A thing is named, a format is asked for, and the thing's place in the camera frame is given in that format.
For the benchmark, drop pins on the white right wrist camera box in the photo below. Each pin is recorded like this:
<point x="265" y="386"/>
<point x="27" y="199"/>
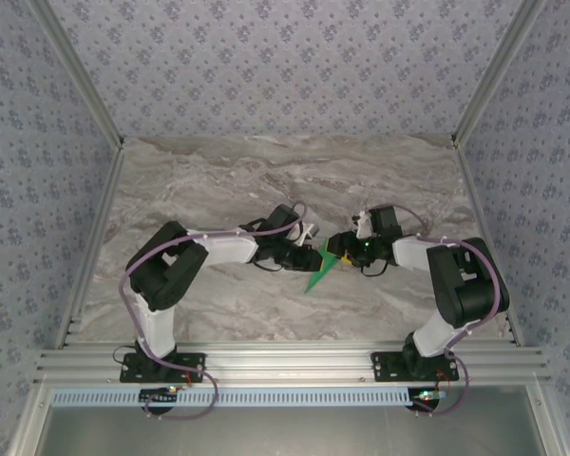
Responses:
<point x="362" y="227"/>

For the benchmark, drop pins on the aluminium table side rail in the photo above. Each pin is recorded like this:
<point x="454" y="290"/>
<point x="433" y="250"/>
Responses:
<point x="95" y="237"/>
<point x="484" y="237"/>

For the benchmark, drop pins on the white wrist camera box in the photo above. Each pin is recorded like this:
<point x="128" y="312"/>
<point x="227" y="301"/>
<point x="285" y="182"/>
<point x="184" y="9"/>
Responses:
<point x="304" y="236"/>
<point x="362" y="227"/>

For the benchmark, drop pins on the small black circuit board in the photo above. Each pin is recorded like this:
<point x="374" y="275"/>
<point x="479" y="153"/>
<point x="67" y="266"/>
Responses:
<point x="159" y="395"/>
<point x="427" y="396"/>

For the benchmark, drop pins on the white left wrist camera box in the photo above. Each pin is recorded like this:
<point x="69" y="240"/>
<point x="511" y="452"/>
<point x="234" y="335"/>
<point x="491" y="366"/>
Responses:
<point x="304" y="236"/>

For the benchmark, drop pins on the green square paper sheet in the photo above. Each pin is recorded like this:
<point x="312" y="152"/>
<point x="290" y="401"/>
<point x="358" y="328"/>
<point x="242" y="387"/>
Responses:
<point x="325" y="267"/>

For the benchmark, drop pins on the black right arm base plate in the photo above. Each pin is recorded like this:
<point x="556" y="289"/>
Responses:
<point x="385" y="366"/>

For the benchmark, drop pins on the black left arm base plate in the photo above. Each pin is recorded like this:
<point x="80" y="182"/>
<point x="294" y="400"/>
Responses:
<point x="195" y="368"/>

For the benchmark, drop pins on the aluminium frame post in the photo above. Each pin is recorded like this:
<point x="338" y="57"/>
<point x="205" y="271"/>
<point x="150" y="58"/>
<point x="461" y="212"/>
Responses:
<point x="83" y="76"/>
<point x="493" y="76"/>

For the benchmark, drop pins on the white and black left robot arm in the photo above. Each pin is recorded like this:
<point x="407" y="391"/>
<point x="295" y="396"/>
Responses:
<point x="159" y="328"/>

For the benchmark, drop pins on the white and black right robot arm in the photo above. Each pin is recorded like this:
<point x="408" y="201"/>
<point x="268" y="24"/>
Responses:
<point x="434" y="335"/>

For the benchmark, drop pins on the aluminium cross beam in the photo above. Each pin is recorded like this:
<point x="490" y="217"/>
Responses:
<point x="290" y="366"/>

